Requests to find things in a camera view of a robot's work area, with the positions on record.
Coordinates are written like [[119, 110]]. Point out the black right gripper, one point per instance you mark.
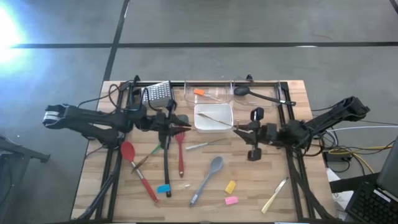
[[267, 133]]

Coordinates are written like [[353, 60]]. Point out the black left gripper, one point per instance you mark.
[[158, 121]]

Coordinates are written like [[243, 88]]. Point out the slim metal knife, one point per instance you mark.
[[211, 119]]

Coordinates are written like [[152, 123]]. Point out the red slotted spatula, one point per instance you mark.
[[180, 161]]

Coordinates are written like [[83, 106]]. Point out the grey plastic spoon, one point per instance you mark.
[[216, 163]]

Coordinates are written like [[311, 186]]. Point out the black slotted turner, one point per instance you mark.
[[167, 174]]

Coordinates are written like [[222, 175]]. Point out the red spoon with metal neck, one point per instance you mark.
[[127, 151]]

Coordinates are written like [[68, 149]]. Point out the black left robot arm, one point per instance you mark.
[[93, 116]]

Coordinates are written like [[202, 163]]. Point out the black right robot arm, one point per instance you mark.
[[326, 121]]

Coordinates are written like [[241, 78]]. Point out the metal box grater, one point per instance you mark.
[[157, 93]]

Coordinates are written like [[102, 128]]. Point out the white rectangular plastic bin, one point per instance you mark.
[[214, 109]]

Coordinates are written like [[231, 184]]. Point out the yellow eraser block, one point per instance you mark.
[[230, 187]]

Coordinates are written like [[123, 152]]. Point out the black power box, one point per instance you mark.
[[334, 156]]

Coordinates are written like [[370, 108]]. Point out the white paper sheet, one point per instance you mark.
[[340, 199]]

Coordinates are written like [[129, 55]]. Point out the black computer desk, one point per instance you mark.
[[351, 183]]

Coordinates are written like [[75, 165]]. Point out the black keyboard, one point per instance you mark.
[[370, 207]]

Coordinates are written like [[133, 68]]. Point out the computer monitor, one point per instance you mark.
[[390, 174]]

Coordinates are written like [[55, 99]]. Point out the dark grey cart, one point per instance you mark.
[[25, 152]]

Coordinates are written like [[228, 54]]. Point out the black aluminium table frame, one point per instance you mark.
[[115, 186]]

